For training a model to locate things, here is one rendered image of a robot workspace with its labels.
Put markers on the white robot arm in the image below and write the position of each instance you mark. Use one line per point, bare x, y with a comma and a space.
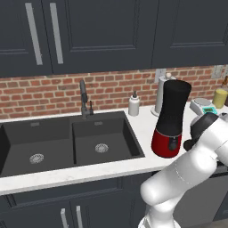
178, 181

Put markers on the black and red blender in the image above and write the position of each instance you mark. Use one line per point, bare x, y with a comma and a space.
172, 118

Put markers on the white soap dispenser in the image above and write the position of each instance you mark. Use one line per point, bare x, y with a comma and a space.
134, 105

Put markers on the black double sink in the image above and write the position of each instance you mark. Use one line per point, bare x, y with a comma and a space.
98, 139

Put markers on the dark grey sink tap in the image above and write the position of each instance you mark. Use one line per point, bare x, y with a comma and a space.
84, 101

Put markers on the white paper towel holder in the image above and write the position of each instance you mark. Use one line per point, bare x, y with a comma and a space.
160, 95

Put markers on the white kitchen scale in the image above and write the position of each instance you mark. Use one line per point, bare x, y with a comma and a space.
200, 104

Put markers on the dark grey sink front panel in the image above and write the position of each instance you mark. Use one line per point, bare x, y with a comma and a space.
65, 193

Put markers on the dark grey base cupboard door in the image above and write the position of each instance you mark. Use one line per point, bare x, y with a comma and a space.
107, 212
35, 216

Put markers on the yellow jar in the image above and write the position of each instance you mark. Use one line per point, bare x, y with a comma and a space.
220, 98

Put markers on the dark bottle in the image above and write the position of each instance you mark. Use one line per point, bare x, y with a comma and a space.
225, 81

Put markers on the grey dishwasher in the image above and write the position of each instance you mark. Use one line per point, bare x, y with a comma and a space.
201, 199

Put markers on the grey wall socket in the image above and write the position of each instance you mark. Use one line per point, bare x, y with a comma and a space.
160, 75
217, 71

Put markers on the dark grey wall cupboard door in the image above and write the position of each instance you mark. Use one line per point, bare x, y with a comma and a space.
193, 29
14, 38
104, 32

